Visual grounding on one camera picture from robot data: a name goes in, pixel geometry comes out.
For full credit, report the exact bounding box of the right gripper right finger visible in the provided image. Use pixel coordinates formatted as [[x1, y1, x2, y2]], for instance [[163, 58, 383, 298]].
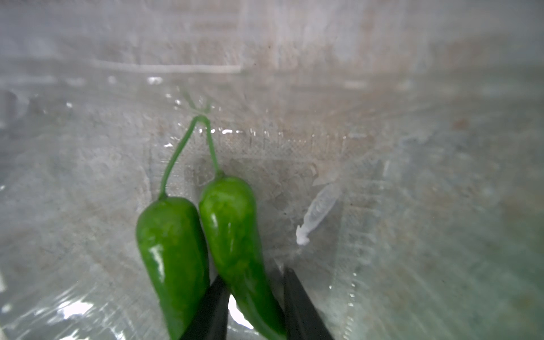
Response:
[[283, 267, 333, 340]]

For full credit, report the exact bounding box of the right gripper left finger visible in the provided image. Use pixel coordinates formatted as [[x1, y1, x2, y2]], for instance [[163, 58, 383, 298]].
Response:
[[180, 276, 230, 340]]

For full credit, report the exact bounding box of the clear pepper container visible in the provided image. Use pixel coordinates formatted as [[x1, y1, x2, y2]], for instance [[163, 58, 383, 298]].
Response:
[[1, 57, 543, 339]]

